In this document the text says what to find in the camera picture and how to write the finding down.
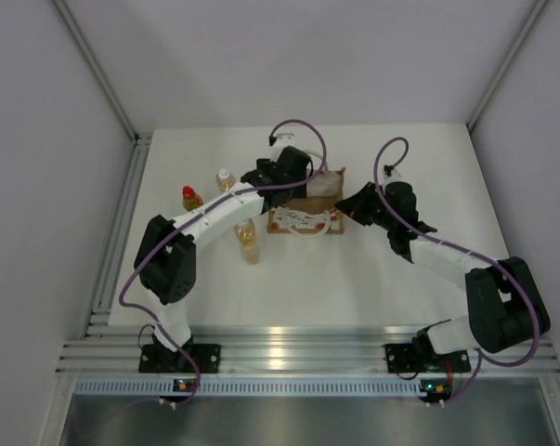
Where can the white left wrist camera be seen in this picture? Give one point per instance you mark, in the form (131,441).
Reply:
(278,143)

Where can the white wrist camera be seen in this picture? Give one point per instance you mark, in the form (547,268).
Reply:
(390,174)
(278,143)

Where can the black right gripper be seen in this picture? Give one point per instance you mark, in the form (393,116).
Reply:
(355,205)

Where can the red cap yellow liquid bottle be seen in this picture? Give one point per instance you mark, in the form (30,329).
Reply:
(191,200)

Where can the aluminium mounting rail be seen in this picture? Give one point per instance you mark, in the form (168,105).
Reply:
(245,351)

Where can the left aluminium frame post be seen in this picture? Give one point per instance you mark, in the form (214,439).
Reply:
(95,68)

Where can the white slotted cable duct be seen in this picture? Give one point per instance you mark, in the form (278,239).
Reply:
(234,387)

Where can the burlap watermelon print canvas bag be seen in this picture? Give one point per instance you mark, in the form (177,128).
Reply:
(316,214)

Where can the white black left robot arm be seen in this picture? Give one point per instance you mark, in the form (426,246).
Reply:
(167,255)

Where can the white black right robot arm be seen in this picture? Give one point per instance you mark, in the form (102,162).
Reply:
(504,306)

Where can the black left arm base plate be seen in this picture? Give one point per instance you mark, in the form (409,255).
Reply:
(155,359)

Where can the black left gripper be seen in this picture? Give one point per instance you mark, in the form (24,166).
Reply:
(298,191)

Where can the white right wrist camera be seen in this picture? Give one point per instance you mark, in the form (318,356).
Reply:
(390,174)

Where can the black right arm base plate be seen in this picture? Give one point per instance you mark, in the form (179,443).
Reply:
(410,359)

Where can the white cap amber bottle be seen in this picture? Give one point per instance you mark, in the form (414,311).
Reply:
(246,235)
(224,180)

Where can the aluminium frame post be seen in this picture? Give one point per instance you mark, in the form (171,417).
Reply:
(517,44)
(95,68)

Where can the right aluminium frame post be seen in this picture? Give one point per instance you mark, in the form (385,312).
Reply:
(517,44)

